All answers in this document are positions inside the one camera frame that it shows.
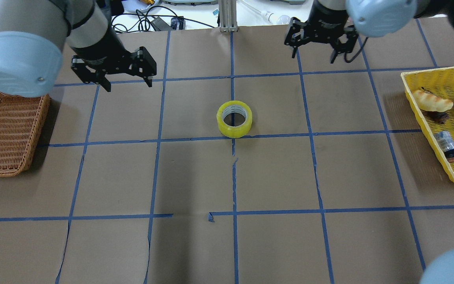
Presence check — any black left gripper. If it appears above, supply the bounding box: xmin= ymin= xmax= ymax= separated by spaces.
xmin=71 ymin=30 xmax=157 ymax=92

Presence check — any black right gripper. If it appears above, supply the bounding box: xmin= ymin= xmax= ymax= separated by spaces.
xmin=284 ymin=4 xmax=359 ymax=64

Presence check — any yellow tape roll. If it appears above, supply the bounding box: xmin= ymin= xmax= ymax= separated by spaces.
xmin=216 ymin=100 xmax=253 ymax=138

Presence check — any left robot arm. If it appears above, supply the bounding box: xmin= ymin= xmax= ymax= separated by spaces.
xmin=0 ymin=0 xmax=157 ymax=97

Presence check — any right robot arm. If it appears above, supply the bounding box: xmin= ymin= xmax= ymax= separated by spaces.
xmin=283 ymin=0 xmax=454 ymax=64

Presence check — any light bulb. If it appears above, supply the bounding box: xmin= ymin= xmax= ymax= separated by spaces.
xmin=261 ymin=11 xmax=291 ymax=25

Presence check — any blue plate with brass part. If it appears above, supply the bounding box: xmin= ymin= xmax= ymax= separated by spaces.
xmin=121 ymin=0 xmax=161 ymax=14

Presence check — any toy bread loaf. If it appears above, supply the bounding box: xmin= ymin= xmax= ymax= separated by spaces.
xmin=412 ymin=90 xmax=454 ymax=112

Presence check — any brown wicker basket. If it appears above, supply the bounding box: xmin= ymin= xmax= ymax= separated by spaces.
xmin=0 ymin=92 xmax=51 ymax=178

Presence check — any yellow plastic basket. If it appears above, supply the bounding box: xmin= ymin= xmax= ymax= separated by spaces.
xmin=400 ymin=63 xmax=454 ymax=190

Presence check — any brown toy piece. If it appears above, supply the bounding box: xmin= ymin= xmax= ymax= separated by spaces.
xmin=426 ymin=111 xmax=449 ymax=124

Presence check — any small dark bottle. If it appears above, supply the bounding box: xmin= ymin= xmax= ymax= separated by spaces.
xmin=434 ymin=131 xmax=454 ymax=163

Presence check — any aluminium frame post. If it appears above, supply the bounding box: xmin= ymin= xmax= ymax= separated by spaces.
xmin=218 ymin=0 xmax=238 ymax=32

